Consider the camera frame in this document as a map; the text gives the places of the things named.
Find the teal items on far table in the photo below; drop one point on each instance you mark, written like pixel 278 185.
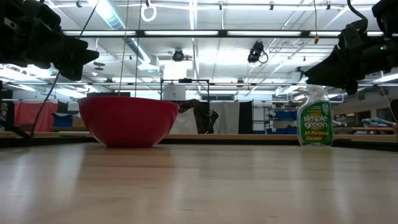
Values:
pixel 377 121

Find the white draped cloth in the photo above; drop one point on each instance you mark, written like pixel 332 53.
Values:
pixel 186 123

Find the blue storage bin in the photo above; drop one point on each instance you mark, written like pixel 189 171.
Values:
pixel 62 120

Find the wooden table edge rail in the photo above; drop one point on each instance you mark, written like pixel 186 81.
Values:
pixel 236 138

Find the Simple Green cleaner spray bottle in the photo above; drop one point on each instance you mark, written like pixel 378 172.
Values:
pixel 315 124

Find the black ceiling-mounted camera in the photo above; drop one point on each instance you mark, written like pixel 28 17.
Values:
pixel 256 51

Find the red hanging cloth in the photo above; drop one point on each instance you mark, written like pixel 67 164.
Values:
pixel 31 115

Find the black background robot arm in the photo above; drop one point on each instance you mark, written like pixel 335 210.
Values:
pixel 206 119

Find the overhead light bar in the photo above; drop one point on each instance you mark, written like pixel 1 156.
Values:
pixel 217 33

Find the white hanging curtain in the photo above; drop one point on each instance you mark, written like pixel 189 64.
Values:
pixel 227 118

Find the blue shelf bins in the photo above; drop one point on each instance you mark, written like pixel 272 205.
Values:
pixel 285 115

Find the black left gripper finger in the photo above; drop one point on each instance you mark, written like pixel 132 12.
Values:
pixel 73 71
pixel 81 53

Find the black hanging curtain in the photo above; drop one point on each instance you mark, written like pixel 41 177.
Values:
pixel 245 117

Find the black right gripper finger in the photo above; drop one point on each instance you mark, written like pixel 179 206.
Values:
pixel 326 70
pixel 349 82

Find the white cylindrical container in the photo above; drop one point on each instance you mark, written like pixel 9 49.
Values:
pixel 174 92

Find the round black ceiling fixture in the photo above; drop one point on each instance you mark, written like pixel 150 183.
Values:
pixel 178 55

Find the red plastic bowl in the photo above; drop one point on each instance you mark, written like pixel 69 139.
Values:
pixel 127 123

